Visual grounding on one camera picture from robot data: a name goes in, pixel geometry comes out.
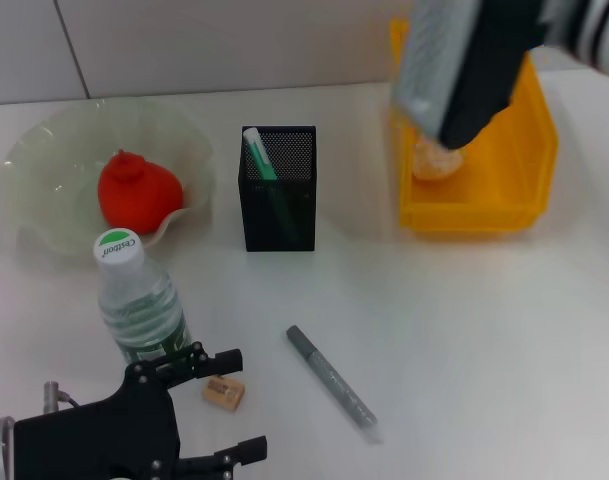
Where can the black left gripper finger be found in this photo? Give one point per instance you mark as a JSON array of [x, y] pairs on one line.
[[254, 447]]

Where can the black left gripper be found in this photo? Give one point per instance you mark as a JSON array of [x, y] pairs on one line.
[[94, 440]]

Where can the green label water bottle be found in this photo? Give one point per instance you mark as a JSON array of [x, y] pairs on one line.
[[139, 305]]

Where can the red-orange toy fruit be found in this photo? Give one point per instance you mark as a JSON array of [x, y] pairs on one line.
[[134, 195]]

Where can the mint green pen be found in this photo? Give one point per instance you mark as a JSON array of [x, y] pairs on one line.
[[261, 160]]

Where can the white paper ball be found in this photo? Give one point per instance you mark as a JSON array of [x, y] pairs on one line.
[[434, 165]]

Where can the grey marker pen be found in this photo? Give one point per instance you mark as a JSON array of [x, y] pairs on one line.
[[329, 380]]

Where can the black mesh pen holder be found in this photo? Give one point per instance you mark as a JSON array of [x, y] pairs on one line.
[[279, 225]]

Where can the wavy glass fruit plate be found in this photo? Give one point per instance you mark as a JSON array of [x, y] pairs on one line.
[[59, 150]]

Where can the wooden pencil sharpener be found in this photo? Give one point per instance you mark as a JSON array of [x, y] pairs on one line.
[[224, 394]]

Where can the yellow plastic storage bin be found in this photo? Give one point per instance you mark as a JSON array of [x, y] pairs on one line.
[[514, 190]]

